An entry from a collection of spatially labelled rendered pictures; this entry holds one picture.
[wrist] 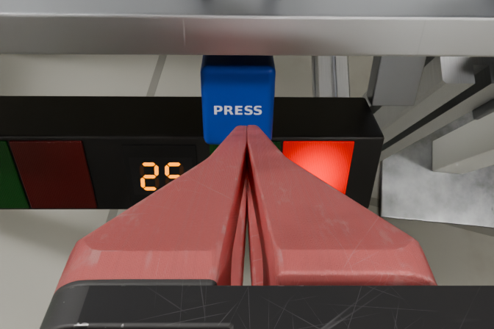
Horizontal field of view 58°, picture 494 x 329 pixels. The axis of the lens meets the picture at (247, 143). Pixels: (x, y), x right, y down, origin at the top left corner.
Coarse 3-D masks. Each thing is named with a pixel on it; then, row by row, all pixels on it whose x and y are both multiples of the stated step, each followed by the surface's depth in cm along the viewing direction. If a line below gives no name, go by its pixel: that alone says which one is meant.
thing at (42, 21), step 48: (0, 0) 13; (48, 0) 13; (96, 0) 13; (144, 0) 13; (192, 0) 13; (240, 0) 13; (288, 0) 13; (336, 0) 13; (384, 0) 13; (432, 0) 13; (480, 0) 13; (0, 48) 12; (48, 48) 12; (96, 48) 12; (144, 48) 12; (192, 48) 12; (240, 48) 12; (288, 48) 12; (336, 48) 12; (384, 48) 12; (432, 48) 13; (480, 48) 13
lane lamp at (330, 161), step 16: (288, 144) 18; (304, 144) 18; (320, 144) 18; (336, 144) 18; (352, 144) 18; (304, 160) 19; (320, 160) 19; (336, 160) 19; (320, 176) 19; (336, 176) 19
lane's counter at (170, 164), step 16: (128, 160) 18; (144, 160) 18; (160, 160) 18; (176, 160) 18; (192, 160) 18; (128, 176) 19; (144, 176) 19; (160, 176) 19; (176, 176) 19; (144, 192) 19
